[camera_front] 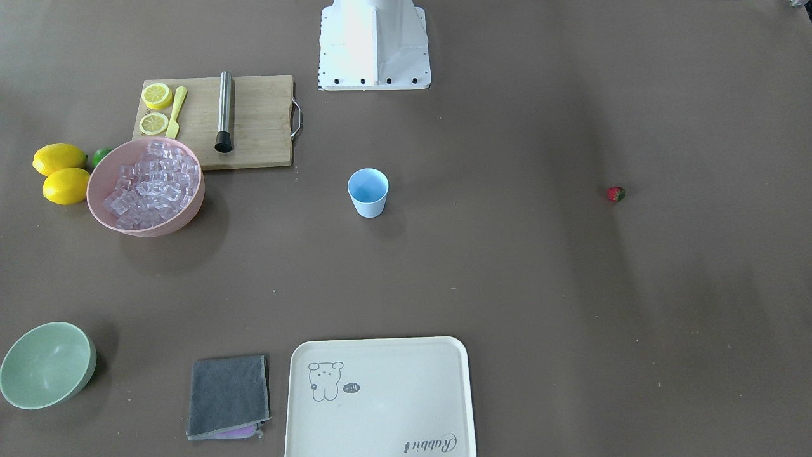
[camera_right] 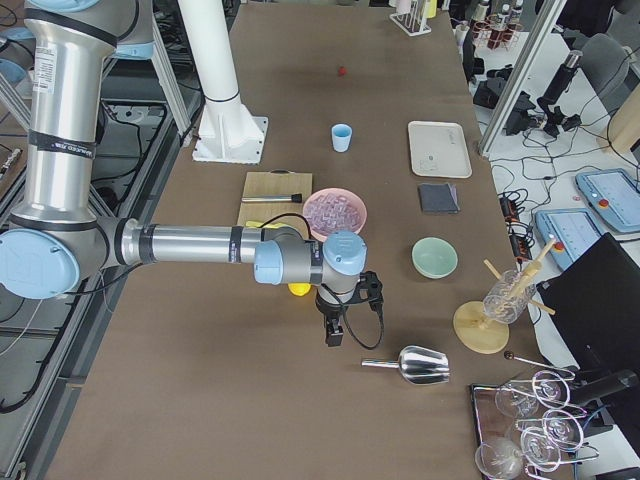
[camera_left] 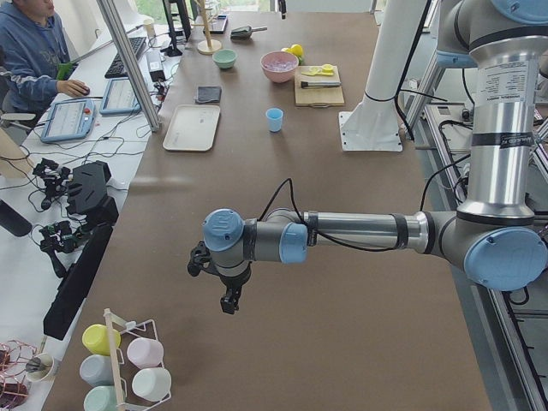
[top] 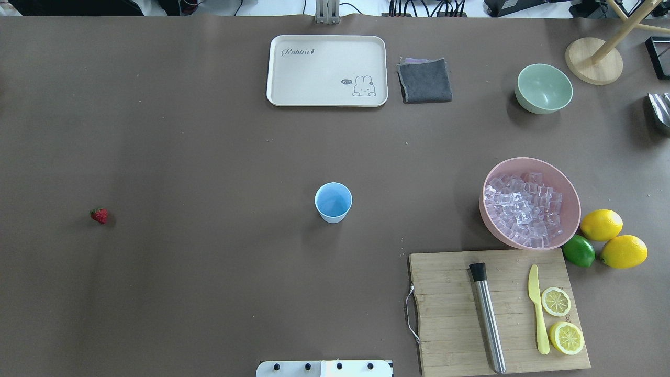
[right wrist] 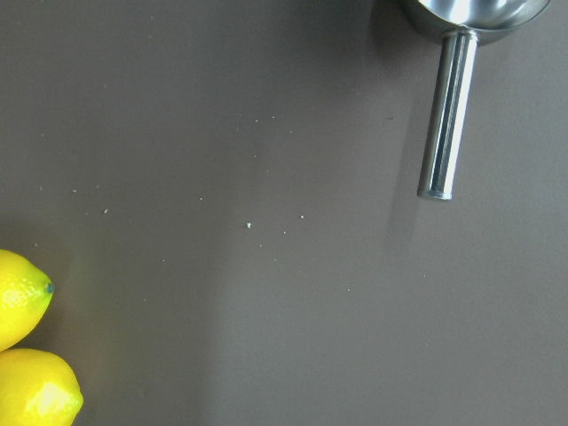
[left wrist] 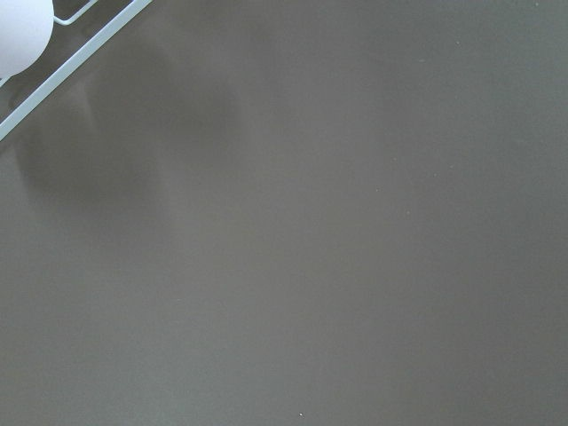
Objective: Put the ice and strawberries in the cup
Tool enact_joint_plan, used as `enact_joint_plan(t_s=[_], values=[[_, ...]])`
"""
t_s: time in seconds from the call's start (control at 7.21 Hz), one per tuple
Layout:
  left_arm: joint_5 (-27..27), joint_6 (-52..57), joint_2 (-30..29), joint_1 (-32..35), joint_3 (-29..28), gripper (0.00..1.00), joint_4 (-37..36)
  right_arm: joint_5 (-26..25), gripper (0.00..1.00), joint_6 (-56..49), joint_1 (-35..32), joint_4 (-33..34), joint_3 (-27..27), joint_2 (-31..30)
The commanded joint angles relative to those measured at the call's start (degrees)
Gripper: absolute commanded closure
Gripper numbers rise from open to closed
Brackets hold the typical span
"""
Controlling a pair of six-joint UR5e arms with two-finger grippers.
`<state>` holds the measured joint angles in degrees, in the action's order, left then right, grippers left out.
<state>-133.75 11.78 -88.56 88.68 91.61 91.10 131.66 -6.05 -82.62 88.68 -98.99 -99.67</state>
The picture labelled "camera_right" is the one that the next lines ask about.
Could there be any black gripper ice side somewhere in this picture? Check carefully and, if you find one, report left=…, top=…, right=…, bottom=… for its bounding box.
left=315, top=271, right=384, bottom=346

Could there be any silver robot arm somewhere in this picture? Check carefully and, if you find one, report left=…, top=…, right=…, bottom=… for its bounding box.
left=1, top=1, right=383, bottom=346

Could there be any steel ice scoop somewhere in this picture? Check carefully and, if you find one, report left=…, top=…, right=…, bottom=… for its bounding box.
left=361, top=345, right=450, bottom=385

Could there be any pink bowl of ice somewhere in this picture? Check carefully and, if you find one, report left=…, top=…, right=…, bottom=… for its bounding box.
left=302, top=188, right=367, bottom=241

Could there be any wooden cup stand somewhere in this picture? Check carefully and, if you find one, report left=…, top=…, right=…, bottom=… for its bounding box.
left=453, top=239, right=555, bottom=354

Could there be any light blue plastic cup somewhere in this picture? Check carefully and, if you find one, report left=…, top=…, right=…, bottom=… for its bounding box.
left=331, top=123, right=353, bottom=153

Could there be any yellow lemon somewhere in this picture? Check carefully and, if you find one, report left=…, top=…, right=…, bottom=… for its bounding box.
left=288, top=283, right=311, bottom=297

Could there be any green ceramic bowl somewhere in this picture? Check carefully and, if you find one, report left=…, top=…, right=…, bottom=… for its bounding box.
left=411, top=237, right=458, bottom=279

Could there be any steel muddler black tip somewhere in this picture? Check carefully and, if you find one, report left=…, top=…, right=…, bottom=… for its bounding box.
left=241, top=193, right=303, bottom=204

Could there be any bamboo cutting board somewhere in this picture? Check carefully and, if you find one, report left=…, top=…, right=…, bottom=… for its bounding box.
left=237, top=172, right=313, bottom=225

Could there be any grey folded cloth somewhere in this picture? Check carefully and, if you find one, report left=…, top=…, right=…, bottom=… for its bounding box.
left=418, top=183, right=460, bottom=214

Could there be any clear glass on stand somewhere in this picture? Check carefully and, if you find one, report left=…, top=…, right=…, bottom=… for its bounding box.
left=483, top=270, right=535, bottom=324

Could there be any black mirrored tray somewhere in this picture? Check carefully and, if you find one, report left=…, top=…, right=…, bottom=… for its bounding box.
left=469, top=384, right=521, bottom=446

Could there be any cream rabbit tray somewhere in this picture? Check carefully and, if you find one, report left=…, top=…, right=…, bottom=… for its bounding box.
left=408, top=120, right=472, bottom=179

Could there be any wine glass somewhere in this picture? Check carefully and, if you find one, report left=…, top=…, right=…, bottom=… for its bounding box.
left=474, top=437, right=524, bottom=479
left=495, top=370, right=570, bottom=419
left=515, top=409, right=584, bottom=473

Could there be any blue teach pendant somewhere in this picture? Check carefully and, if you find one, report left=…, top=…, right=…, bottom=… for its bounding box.
left=575, top=168, right=639, bottom=233
left=534, top=208, right=605, bottom=271

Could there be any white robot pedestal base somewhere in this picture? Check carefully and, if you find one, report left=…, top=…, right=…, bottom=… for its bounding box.
left=179, top=0, right=268, bottom=165

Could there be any white wire rack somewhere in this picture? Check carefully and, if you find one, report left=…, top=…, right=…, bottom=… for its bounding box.
left=389, top=0, right=437, bottom=37

